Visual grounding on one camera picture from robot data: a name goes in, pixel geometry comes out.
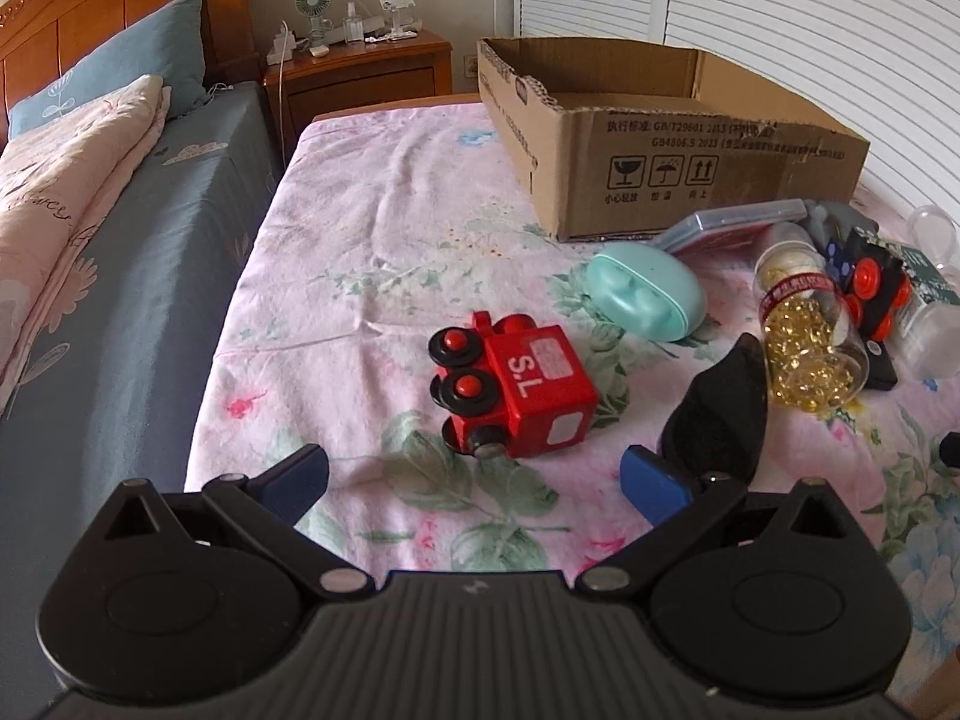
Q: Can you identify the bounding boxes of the blue bed sheet mattress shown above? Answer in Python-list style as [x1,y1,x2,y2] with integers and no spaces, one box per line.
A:
[2,83,281,718]

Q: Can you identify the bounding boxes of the small desk fan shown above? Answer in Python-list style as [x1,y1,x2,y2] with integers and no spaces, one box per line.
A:
[295,0,331,57]

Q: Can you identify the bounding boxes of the wooden headboard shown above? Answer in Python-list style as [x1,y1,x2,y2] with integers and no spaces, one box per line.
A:
[2,0,263,142]

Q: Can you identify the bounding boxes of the clear plastic jar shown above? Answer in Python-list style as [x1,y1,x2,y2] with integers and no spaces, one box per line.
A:
[907,205,958,270]

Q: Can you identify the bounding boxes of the white power strip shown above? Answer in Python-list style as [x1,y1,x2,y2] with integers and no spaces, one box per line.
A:
[267,21,296,67]

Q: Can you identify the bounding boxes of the wooden nightstand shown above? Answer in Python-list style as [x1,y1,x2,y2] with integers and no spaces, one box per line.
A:
[263,31,452,158]

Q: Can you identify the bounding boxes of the red black toy car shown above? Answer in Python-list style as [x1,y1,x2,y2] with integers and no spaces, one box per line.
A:
[825,227,911,343]

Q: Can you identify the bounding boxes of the fish oil capsule bottle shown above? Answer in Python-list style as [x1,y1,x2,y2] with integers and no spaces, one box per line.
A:
[754,223,869,415]

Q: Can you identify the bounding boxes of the pink floral quilt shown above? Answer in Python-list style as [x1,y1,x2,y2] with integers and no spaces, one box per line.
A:
[2,75,171,400]

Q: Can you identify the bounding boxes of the black digital timer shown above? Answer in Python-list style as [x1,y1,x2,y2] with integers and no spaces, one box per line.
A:
[864,340,898,392]

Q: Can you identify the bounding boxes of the clear spray bottle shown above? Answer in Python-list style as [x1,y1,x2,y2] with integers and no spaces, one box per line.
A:
[343,2,364,44]

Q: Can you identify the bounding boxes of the brown cardboard box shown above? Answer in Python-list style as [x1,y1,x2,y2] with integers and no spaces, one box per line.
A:
[477,37,869,241]

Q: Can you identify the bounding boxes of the white phone stand gadget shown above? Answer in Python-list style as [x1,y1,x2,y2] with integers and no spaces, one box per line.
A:
[379,0,418,41]

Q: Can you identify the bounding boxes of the floral pink table cloth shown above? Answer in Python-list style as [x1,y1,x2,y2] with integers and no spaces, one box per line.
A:
[185,104,958,717]

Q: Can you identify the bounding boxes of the white louvered closet doors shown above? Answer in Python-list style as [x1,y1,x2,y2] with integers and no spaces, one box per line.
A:
[512,0,958,215]

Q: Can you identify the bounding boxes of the red toy train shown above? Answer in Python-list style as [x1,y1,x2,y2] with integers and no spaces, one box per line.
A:
[428,310,599,460]

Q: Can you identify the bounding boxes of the clear plastic case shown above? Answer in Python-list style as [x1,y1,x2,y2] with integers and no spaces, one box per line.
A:
[649,199,807,255]

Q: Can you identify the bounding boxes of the blue pillow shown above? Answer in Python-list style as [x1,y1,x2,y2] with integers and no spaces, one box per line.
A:
[8,0,206,140]

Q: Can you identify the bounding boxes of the mint green egg case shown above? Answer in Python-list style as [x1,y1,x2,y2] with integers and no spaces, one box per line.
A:
[586,241,706,343]

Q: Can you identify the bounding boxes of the white bottle green label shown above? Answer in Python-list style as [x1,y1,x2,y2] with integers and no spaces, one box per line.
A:
[889,242,960,379]

